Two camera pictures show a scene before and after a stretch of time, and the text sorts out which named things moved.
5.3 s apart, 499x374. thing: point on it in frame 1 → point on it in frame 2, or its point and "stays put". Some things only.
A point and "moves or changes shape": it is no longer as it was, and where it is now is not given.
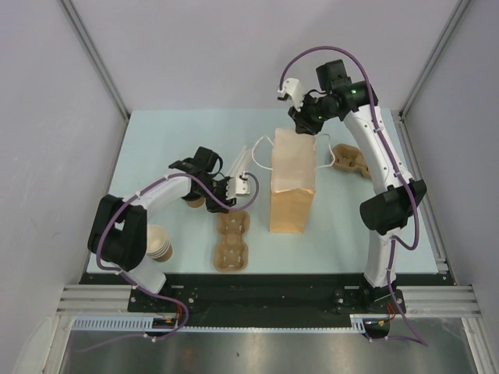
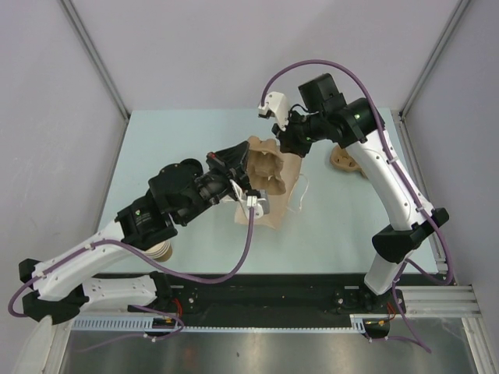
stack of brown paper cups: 158,247 stays put
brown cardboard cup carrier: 231,252 → 264,164
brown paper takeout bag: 292,180 moves or changes shape
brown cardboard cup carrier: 349,157 stays put
